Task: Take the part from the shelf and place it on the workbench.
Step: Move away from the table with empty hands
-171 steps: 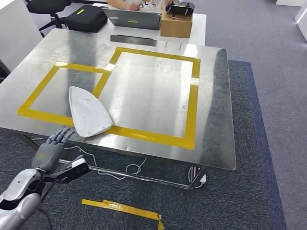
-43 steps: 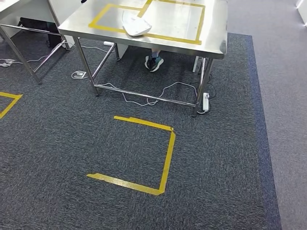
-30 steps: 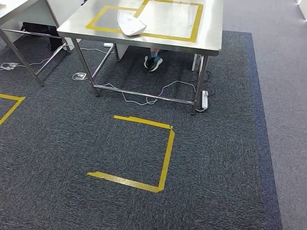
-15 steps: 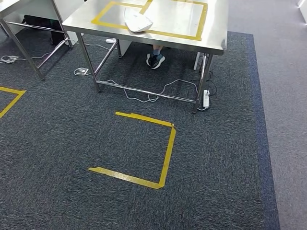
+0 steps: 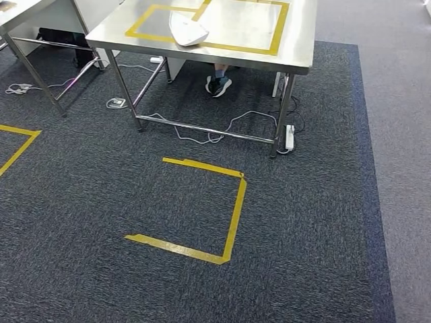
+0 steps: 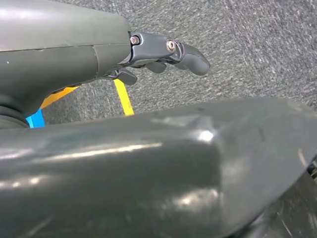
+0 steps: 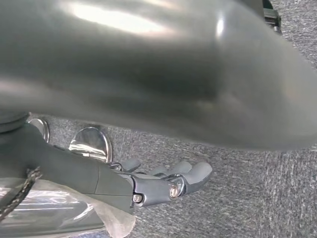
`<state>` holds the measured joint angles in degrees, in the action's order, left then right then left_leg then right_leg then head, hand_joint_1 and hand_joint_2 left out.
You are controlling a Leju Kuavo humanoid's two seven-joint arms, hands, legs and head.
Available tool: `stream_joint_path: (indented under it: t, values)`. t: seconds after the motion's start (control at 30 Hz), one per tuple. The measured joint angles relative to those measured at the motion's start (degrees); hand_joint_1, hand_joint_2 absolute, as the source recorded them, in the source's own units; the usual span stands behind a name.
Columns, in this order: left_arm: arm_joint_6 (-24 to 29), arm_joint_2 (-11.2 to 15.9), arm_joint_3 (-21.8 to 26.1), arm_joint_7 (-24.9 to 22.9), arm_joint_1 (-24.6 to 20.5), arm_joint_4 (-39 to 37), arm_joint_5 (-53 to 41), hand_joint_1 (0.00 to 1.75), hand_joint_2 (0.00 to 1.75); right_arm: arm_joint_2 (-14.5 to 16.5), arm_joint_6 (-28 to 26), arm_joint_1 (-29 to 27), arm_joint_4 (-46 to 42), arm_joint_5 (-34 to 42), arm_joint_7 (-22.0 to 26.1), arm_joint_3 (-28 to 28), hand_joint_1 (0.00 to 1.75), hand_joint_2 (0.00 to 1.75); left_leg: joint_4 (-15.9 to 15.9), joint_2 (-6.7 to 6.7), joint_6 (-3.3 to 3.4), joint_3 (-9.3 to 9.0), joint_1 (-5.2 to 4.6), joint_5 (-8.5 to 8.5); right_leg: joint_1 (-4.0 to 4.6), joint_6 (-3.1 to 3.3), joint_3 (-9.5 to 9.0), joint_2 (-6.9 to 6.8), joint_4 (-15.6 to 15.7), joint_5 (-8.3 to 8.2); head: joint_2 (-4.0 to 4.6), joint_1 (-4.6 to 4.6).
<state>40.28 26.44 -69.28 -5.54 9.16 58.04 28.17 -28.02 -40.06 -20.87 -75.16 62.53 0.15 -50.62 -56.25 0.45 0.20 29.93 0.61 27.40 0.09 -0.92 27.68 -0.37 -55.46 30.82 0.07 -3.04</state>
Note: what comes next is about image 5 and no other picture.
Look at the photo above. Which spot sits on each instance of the yellow floor tape strip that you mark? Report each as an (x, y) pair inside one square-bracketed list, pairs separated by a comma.
[(235, 214)]

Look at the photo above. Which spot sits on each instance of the person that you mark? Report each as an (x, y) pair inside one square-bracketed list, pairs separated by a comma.
[(219, 84)]

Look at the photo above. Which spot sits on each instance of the small yellow tape square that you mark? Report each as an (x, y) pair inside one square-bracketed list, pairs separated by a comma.
[(151, 38)]

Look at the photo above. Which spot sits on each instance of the white plastic mirror cover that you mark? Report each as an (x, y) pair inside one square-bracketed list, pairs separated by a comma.
[(186, 29)]

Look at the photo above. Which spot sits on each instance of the large yellow tape square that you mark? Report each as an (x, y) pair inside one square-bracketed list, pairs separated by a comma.
[(279, 31)]

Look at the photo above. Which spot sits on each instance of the white power adapter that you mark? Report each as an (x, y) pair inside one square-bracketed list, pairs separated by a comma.
[(156, 59), (289, 138)]

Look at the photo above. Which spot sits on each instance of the yellow floor tape square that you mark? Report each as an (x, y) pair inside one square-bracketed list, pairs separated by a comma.
[(20, 130)]

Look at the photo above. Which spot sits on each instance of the steel table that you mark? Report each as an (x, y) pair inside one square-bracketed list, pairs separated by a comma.
[(20, 13)]

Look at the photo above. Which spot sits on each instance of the white floor adapter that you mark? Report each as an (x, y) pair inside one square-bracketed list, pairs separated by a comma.
[(117, 102)]

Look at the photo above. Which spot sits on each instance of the steel workbench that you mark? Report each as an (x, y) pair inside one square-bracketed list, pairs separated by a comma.
[(303, 44)]

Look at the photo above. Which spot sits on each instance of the black office chair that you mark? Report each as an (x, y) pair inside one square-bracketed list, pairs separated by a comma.
[(60, 35)]

